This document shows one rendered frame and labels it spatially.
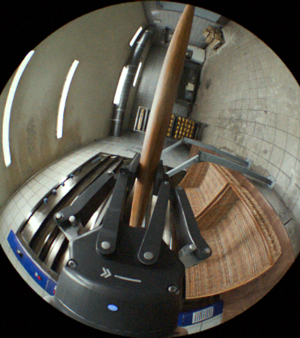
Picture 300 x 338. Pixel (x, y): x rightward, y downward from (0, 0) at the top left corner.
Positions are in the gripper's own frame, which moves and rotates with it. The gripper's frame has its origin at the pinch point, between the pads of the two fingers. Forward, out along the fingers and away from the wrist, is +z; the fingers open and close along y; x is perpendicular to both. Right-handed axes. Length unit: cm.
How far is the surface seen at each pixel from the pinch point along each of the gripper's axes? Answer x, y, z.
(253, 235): -24, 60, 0
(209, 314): -58, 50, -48
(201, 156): -3.8, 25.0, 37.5
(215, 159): -3, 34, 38
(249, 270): -33, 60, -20
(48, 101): 27, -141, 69
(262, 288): -26, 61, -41
